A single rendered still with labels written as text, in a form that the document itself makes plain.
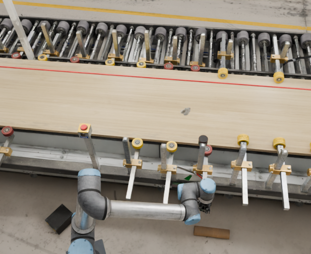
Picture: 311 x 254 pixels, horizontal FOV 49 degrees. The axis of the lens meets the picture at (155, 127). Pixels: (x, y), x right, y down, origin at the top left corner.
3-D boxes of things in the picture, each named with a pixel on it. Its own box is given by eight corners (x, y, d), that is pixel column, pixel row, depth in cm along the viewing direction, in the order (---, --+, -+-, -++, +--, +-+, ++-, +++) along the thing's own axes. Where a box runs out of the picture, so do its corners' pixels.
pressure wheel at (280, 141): (283, 142, 232) (271, 144, 236) (287, 148, 237) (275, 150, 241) (283, 135, 236) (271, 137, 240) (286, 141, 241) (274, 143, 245)
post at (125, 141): (133, 177, 257) (127, 140, 219) (128, 176, 258) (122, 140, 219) (134, 172, 259) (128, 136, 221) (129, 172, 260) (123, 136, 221)
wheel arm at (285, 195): (288, 210, 210) (290, 208, 207) (282, 209, 210) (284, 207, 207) (281, 143, 239) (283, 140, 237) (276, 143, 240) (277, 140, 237)
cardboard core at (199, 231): (229, 237, 286) (193, 233, 289) (228, 240, 292) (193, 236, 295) (229, 228, 291) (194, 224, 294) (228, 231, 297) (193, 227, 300)
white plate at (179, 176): (211, 183, 248) (212, 177, 240) (175, 180, 250) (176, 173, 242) (211, 183, 248) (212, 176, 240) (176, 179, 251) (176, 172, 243)
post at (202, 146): (199, 183, 251) (205, 147, 213) (195, 182, 252) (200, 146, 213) (199, 179, 253) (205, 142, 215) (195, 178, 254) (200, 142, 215)
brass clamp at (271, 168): (289, 176, 225) (291, 172, 221) (268, 174, 226) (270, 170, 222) (288, 168, 229) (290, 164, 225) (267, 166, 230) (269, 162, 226)
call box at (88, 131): (89, 139, 220) (87, 132, 214) (79, 138, 221) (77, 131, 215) (92, 130, 224) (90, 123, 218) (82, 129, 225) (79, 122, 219)
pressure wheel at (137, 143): (145, 150, 255) (144, 142, 246) (137, 156, 252) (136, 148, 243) (139, 144, 259) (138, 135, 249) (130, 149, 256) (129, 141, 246)
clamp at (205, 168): (211, 175, 238) (212, 171, 234) (192, 173, 240) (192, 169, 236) (211, 168, 242) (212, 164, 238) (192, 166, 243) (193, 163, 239)
